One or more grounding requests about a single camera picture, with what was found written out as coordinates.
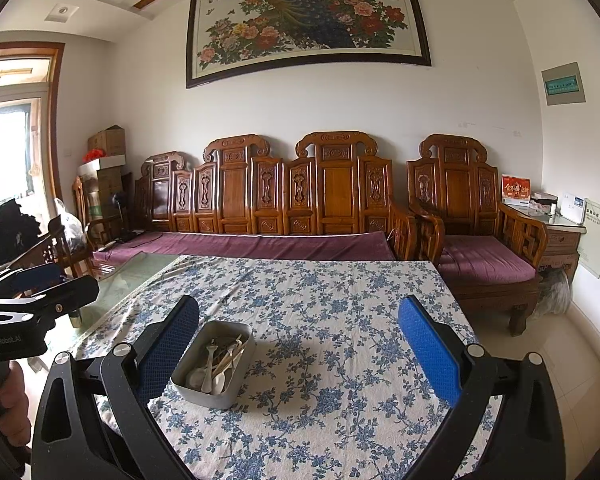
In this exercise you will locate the grey wall panel box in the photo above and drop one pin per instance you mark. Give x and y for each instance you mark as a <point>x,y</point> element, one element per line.
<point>561,83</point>

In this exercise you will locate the black cloth pile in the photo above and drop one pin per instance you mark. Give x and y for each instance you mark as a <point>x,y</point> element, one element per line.
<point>7,232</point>

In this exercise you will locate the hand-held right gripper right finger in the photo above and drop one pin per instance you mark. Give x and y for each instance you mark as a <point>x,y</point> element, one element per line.
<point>430,350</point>

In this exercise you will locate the person's left hand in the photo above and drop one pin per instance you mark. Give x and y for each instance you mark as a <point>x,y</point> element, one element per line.
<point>14,385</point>

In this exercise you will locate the large white plastic spoon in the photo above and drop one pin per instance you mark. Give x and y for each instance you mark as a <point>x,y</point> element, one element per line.
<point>216,384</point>

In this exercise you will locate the grey plastic bag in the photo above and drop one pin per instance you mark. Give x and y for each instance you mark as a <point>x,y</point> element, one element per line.
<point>552,292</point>

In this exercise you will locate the wooden door frame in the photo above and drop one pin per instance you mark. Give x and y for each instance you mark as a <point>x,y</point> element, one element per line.
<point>57,110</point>

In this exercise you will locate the wooden dining chair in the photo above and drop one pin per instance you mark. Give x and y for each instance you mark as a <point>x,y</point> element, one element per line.
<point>45,250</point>

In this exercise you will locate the white flat box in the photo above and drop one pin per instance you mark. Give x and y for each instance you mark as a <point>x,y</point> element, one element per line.
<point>102,164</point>

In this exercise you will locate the white wall cabinet cover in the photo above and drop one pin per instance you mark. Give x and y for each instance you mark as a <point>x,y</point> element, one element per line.
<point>597,237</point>

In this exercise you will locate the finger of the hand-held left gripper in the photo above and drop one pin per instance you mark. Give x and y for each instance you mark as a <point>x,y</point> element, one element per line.
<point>72,294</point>
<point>35,276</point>

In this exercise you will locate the small white plastic spoon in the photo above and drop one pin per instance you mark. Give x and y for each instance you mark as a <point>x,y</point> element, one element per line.
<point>196,379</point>

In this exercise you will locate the white plastic fork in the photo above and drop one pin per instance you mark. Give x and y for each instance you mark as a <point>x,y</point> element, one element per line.
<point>211,347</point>

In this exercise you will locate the carved wooden armchair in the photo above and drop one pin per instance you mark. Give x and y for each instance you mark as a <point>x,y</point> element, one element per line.
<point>455,180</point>

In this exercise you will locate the red desk calendar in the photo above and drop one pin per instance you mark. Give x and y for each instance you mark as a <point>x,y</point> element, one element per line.
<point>516,190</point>

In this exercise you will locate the ceiling vent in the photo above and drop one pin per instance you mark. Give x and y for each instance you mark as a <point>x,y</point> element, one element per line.
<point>62,12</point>

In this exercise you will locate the brown cardboard box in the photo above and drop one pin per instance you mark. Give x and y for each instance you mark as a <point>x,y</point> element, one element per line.
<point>107,141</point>

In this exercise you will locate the wooden side table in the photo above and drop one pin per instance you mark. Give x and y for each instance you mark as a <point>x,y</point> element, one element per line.
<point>562,245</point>

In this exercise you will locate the purple armchair cushion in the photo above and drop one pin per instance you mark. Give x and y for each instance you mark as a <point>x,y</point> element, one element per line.
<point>485,257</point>

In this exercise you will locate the purple sofa cushion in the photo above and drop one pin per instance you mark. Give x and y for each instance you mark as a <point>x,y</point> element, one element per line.
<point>255,246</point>

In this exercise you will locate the blue floral tablecloth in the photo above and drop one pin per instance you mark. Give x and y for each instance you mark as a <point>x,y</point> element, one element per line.
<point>305,360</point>

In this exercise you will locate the stacked dark boxes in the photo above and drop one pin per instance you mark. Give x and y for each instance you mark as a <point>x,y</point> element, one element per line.
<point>105,195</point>

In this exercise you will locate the rectangular metal tray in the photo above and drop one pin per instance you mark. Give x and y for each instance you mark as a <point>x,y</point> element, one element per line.
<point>200,397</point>

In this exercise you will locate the wooden chopstick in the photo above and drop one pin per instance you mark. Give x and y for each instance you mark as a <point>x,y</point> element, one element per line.
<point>232,352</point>
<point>236,346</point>

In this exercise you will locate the carved wooden sofa bench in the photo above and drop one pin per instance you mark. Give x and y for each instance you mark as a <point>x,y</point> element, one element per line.
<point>280,185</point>

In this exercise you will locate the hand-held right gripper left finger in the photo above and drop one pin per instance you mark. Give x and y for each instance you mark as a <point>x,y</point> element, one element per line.
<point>170,345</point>

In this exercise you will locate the clear plastic bag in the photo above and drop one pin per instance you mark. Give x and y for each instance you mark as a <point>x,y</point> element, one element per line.
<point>72,225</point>

